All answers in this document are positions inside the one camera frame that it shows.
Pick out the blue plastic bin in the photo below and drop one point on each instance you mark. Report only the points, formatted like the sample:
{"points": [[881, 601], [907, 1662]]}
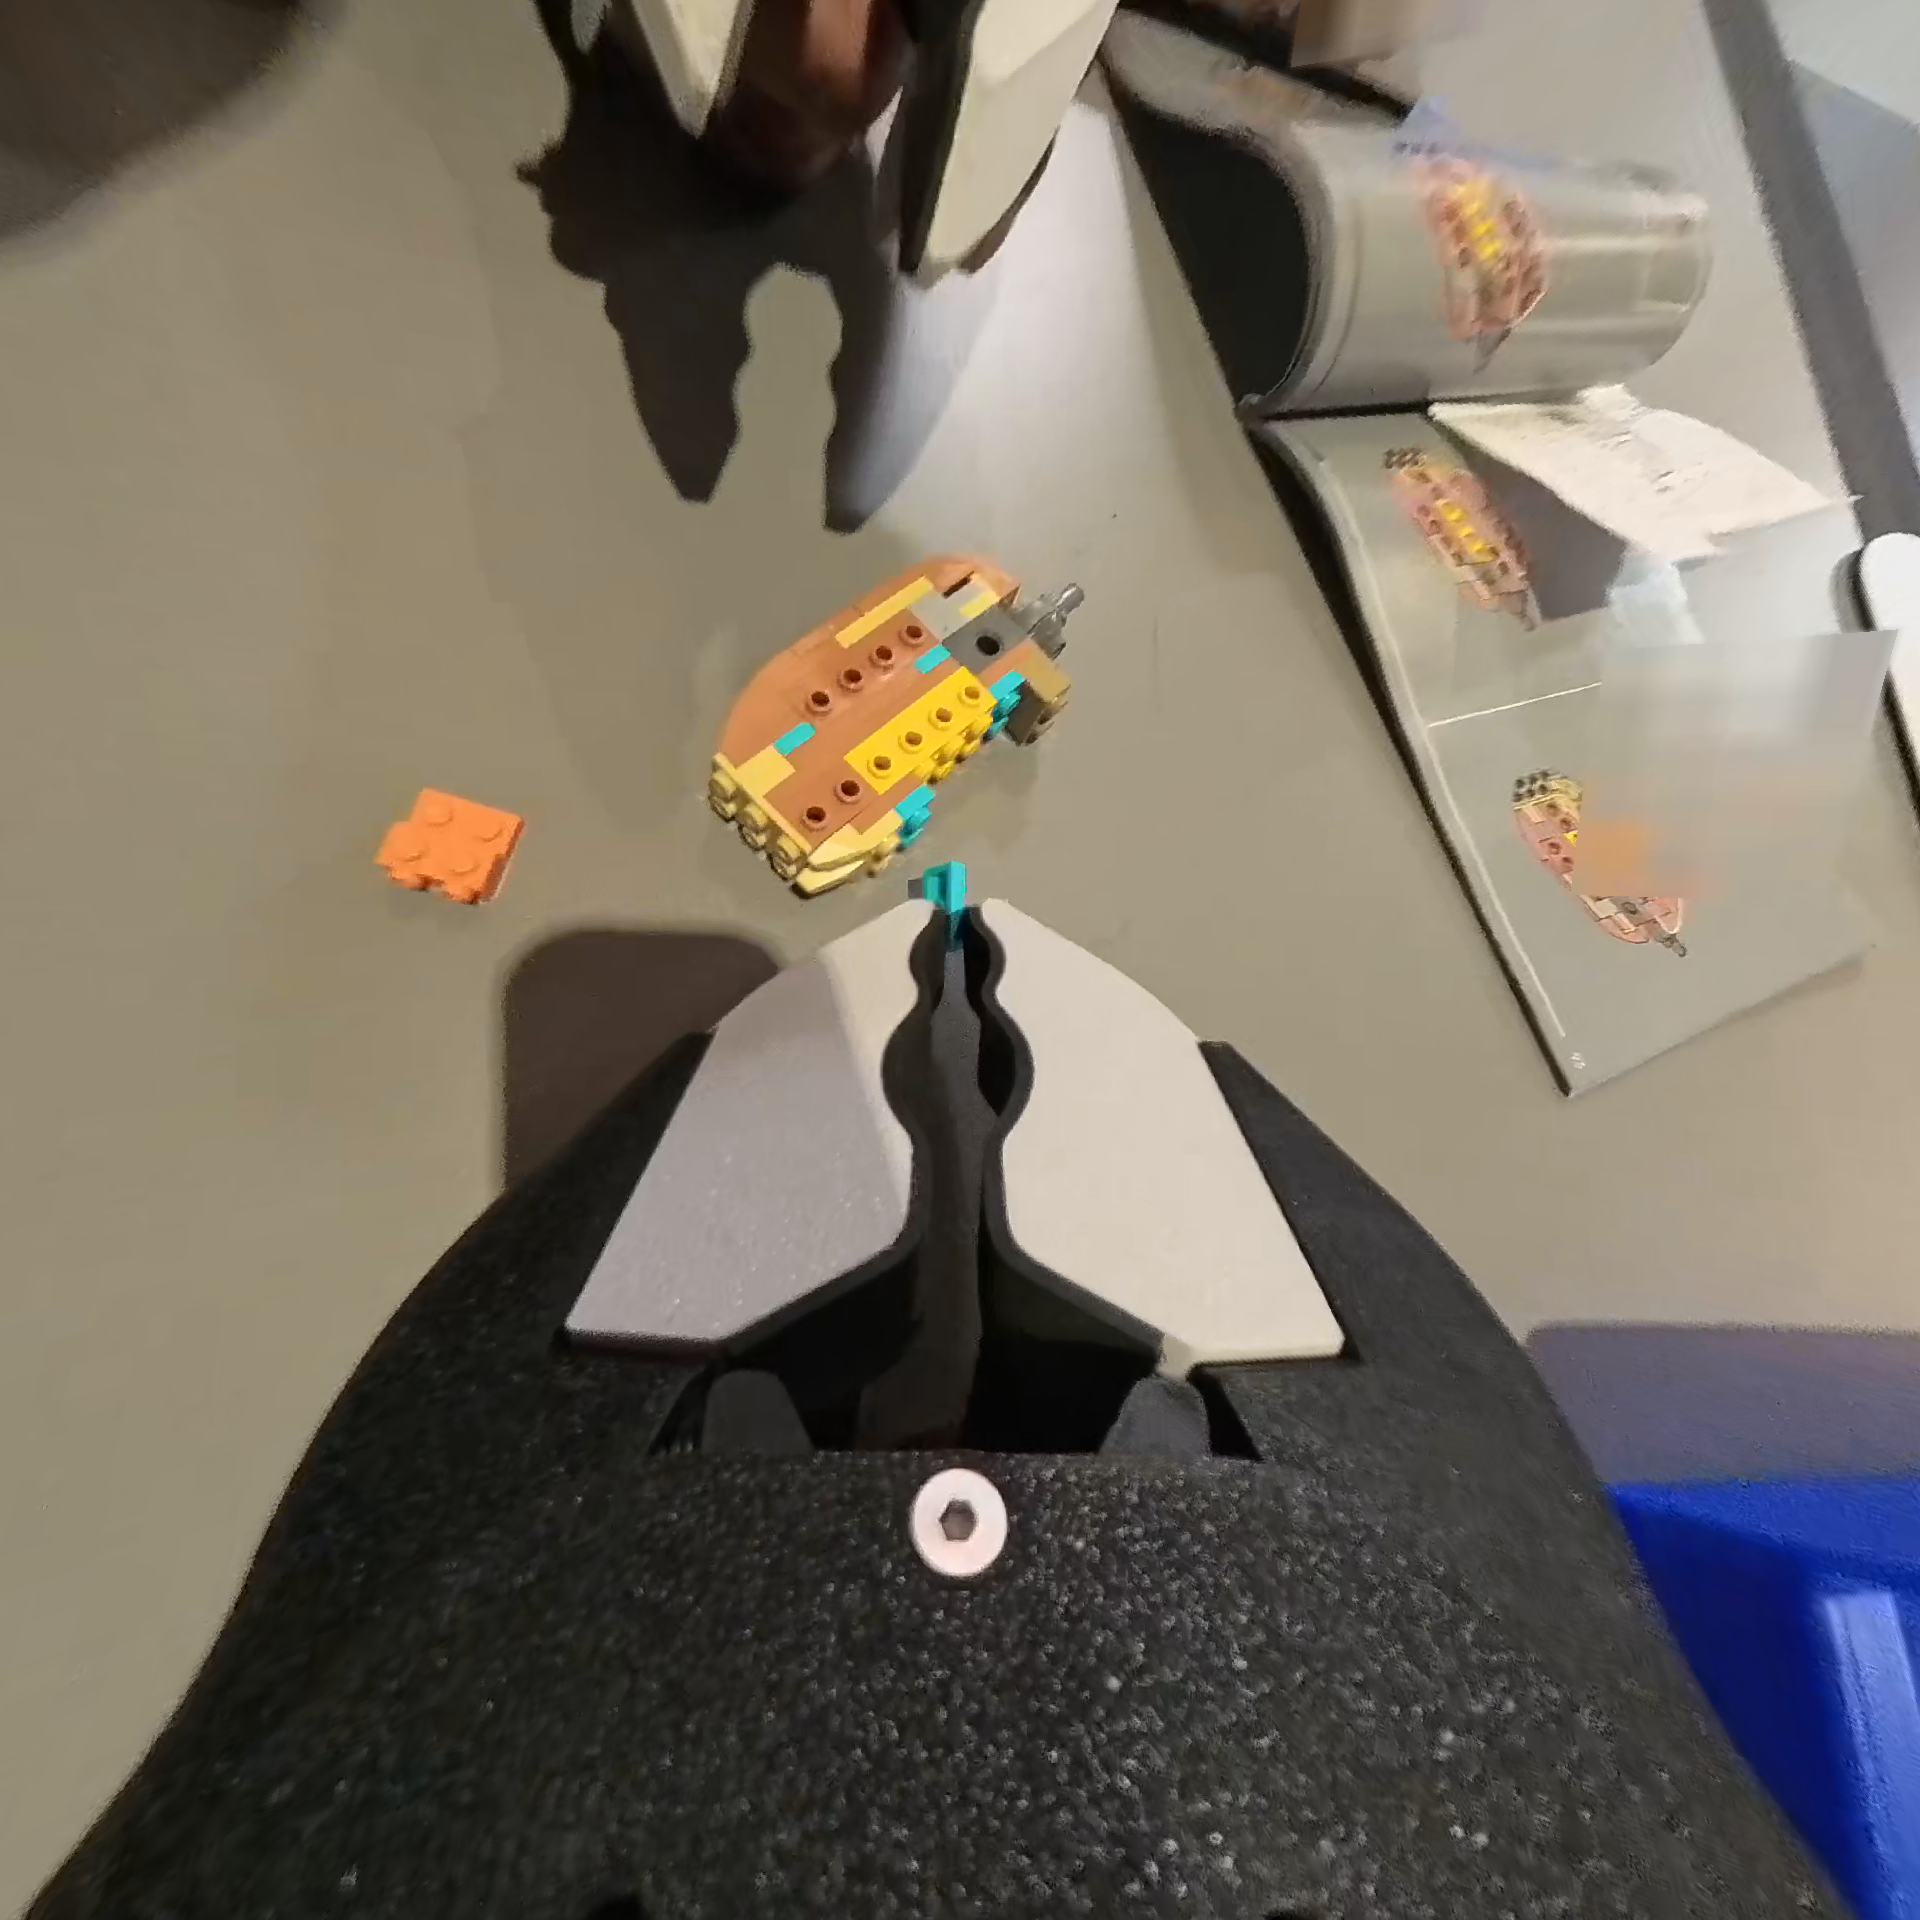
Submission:
{"points": [[1785, 1651]]}

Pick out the orange brick plate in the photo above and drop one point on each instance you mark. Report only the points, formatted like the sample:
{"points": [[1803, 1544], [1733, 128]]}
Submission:
{"points": [[451, 843]]}

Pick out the small teal brick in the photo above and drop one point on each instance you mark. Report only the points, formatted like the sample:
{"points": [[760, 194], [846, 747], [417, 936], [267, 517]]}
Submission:
{"points": [[943, 886]]}

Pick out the brown yellow brick ship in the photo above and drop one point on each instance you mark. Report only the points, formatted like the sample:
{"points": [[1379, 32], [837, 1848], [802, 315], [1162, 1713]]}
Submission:
{"points": [[870, 721]]}

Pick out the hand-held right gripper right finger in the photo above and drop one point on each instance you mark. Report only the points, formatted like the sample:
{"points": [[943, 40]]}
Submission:
{"points": [[1155, 1185]]}

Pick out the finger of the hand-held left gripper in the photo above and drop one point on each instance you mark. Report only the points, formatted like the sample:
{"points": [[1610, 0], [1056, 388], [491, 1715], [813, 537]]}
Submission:
{"points": [[1035, 106], [698, 52]]}

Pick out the grey instruction booklet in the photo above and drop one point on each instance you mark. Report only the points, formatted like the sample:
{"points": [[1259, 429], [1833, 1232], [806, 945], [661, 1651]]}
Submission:
{"points": [[1501, 675]]}

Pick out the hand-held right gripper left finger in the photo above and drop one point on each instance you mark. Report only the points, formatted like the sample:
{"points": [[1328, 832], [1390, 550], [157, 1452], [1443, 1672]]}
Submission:
{"points": [[750, 1185]]}

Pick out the grey desk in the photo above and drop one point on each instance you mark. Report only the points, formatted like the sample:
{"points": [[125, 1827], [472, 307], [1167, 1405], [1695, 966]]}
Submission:
{"points": [[301, 524]]}

